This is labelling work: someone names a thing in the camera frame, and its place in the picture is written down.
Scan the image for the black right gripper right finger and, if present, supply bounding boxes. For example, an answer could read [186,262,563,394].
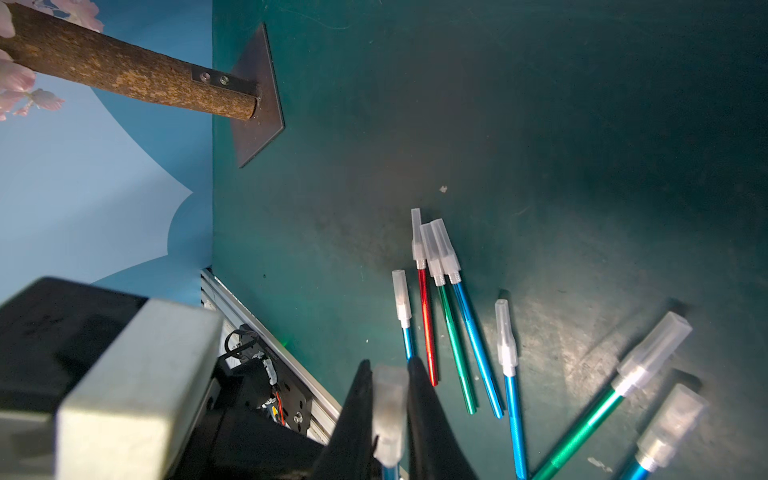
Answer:
[407,356,477,479]

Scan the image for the lower blue carving knife capped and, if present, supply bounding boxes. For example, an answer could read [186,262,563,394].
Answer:
[620,384,709,480]

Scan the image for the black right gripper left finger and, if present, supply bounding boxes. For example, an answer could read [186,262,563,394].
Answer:
[309,360,380,479]

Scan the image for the short blue carving knife capped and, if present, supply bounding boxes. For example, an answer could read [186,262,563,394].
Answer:
[495,299,529,480]

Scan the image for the blue carving knife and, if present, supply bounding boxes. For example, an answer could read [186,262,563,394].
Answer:
[392,269,415,361]
[372,365,409,479]

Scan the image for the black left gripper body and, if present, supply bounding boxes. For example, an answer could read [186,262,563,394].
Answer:
[1,277,323,479]

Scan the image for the pink artificial blossom tree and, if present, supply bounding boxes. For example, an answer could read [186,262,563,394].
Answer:
[1,3,256,121]

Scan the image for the green carving knife capped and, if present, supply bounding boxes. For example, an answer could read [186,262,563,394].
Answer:
[533,311,693,480]
[420,223,477,415]

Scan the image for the dark square tree base plate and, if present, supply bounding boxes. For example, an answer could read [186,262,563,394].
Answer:
[230,23,285,168]

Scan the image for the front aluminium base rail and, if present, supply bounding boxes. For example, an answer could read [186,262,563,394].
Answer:
[200,269,341,445]

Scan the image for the red carving knife capped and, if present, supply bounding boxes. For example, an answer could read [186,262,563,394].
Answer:
[410,208,439,386]

